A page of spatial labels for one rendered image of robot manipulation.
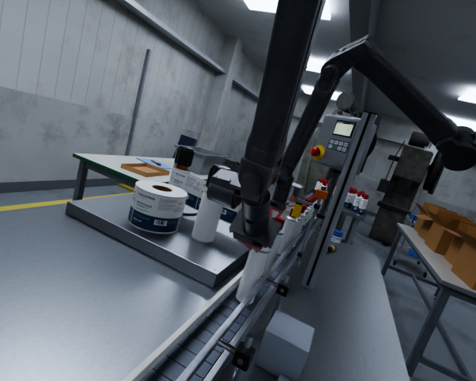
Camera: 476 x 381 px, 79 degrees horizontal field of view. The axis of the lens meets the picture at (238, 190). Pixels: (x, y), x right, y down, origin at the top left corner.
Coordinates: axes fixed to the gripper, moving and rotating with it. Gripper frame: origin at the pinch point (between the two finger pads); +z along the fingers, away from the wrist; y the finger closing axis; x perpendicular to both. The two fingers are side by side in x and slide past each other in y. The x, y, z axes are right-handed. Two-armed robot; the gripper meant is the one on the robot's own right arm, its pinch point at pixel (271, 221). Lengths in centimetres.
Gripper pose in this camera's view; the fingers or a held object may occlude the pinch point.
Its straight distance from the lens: 116.4
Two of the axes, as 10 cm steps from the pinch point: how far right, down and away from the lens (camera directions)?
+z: -2.8, 9.4, 1.9
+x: 8.8, 3.3, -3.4
